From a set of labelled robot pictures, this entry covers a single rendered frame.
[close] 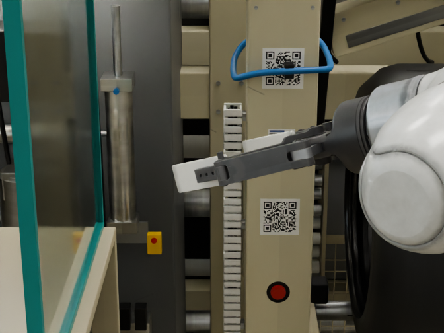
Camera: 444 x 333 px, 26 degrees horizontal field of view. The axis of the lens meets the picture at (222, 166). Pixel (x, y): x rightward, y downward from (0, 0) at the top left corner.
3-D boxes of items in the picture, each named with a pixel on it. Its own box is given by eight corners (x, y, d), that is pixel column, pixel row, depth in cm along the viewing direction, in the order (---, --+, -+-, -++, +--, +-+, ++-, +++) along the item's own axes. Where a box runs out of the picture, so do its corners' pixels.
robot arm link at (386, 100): (464, 156, 95) (410, 166, 99) (443, 67, 95) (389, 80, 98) (429, 176, 88) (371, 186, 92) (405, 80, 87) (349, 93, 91)
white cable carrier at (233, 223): (223, 337, 193) (223, 110, 177) (223, 326, 198) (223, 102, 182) (245, 337, 193) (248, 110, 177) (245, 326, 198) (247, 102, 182)
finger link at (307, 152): (335, 152, 98) (347, 154, 93) (287, 166, 98) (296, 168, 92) (330, 130, 98) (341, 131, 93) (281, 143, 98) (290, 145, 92)
